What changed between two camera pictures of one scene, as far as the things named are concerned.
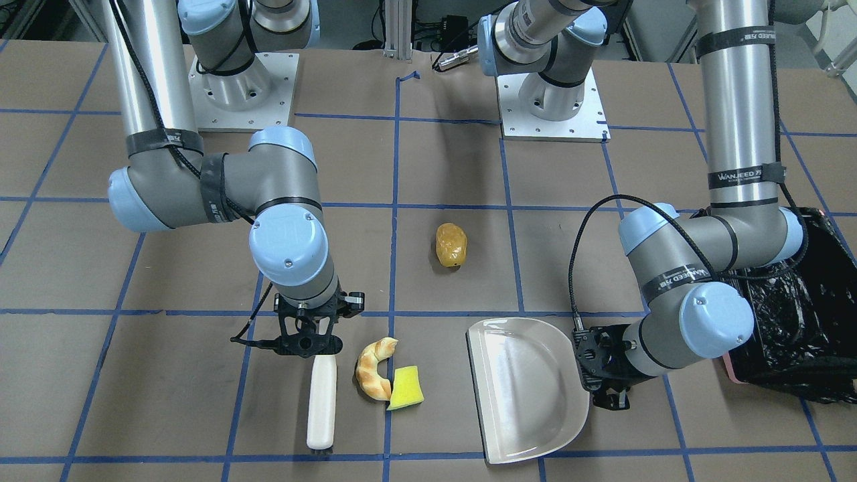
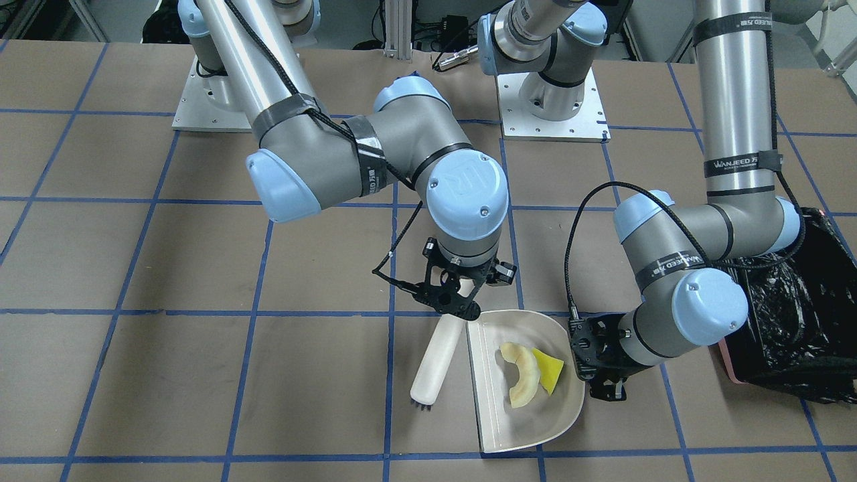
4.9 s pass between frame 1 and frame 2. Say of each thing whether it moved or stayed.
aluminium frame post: stayed
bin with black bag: stayed
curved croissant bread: moved
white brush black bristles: moved
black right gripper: moved
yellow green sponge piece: moved
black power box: stayed
